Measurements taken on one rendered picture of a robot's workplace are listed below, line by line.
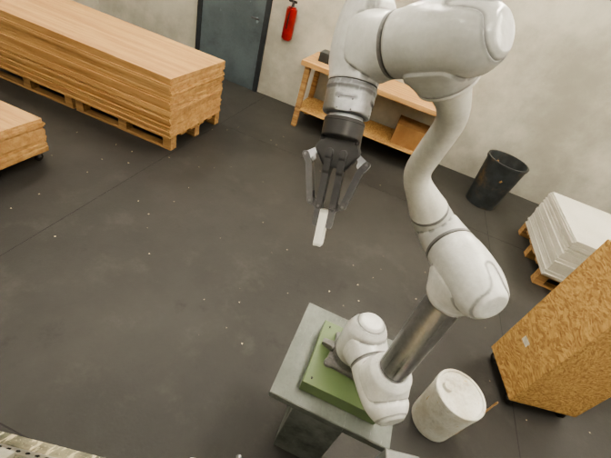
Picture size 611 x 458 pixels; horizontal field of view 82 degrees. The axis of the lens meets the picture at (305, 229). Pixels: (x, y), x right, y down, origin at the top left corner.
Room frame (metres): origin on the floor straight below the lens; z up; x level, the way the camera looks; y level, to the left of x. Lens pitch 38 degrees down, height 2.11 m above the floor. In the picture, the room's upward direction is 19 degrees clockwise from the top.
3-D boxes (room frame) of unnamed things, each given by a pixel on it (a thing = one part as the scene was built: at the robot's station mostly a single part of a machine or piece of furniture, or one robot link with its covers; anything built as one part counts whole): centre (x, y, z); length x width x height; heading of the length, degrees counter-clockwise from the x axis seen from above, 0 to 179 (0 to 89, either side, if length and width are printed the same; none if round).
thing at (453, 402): (1.23, -1.17, 0.24); 0.32 x 0.30 x 0.47; 83
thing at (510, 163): (4.51, -2.13, 0.33); 0.52 x 0.52 x 0.65
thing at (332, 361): (0.90, -0.33, 0.84); 0.22 x 0.18 x 0.06; 79
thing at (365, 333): (0.89, -0.36, 0.98); 0.18 x 0.16 x 0.22; 25
